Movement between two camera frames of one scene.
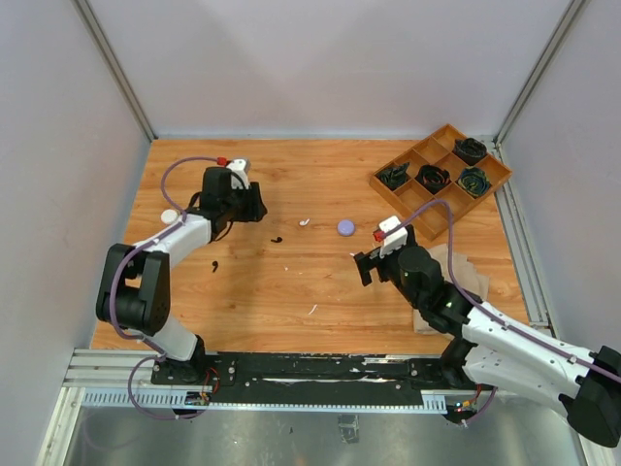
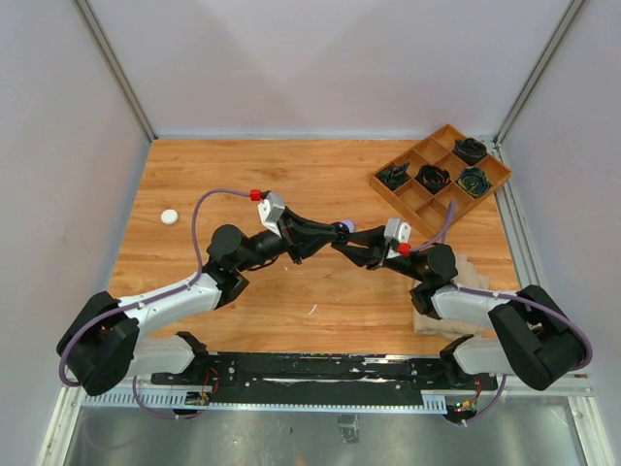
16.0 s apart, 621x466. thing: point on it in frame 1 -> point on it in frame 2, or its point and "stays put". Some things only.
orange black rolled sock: (433, 178) stays put
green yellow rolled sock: (474, 181) stays put
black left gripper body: (244, 205) -> (268, 246)
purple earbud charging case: (345, 227) stays put
